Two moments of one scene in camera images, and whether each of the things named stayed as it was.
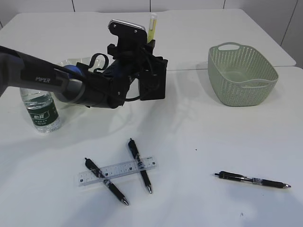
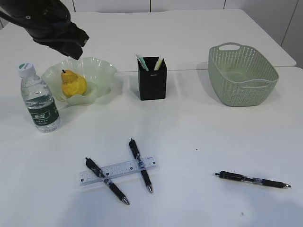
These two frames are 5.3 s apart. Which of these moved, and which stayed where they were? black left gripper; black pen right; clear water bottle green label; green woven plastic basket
Moved: black left gripper
Stayed: clear water bottle green label; black pen right; green woven plastic basket
